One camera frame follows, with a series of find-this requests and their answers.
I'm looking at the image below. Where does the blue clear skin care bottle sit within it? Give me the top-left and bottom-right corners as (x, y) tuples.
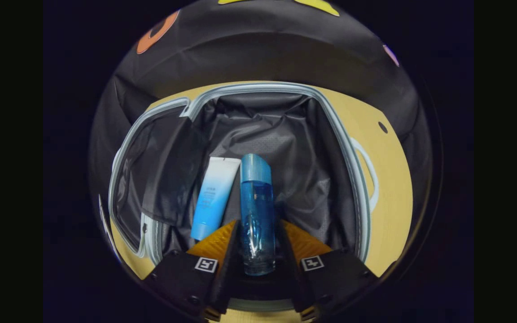
(240, 153), (277, 276)

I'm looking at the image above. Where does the light blue suitcase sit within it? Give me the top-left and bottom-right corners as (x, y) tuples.
(108, 82), (379, 314)

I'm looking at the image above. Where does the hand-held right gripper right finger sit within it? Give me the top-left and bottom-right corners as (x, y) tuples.
(276, 219), (378, 321)

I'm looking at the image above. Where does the black backdrop cloth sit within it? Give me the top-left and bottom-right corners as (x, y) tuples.
(89, 0), (434, 252)

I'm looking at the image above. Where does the blue white skin care tube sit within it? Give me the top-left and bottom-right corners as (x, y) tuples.
(190, 157), (242, 241)

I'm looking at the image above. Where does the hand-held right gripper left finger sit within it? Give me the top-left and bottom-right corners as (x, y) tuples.
(144, 219), (242, 322)

